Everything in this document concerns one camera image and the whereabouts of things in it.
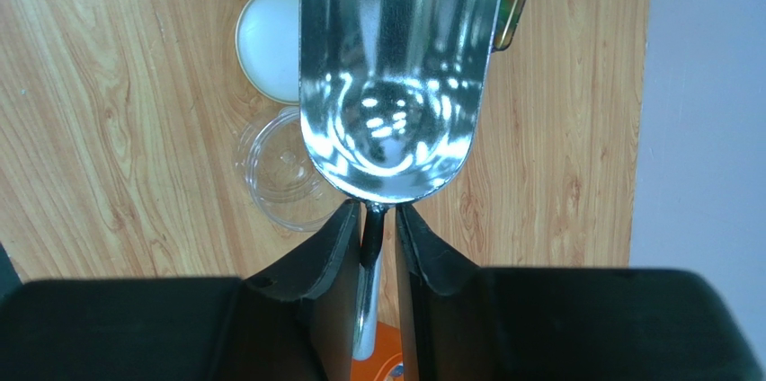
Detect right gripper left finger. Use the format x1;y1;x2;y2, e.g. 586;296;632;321
1;201;361;380

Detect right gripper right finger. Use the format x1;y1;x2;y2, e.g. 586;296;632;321
396;205;765;380

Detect orange tray of candies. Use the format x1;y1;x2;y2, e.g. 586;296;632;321
351;322;404;381

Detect clear plastic cup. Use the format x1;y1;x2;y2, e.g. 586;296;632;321
233;104;346;233

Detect metal scoop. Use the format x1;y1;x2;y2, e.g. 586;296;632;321
298;0;501;361

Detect white round lid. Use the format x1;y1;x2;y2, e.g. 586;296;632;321
235;0;299;105

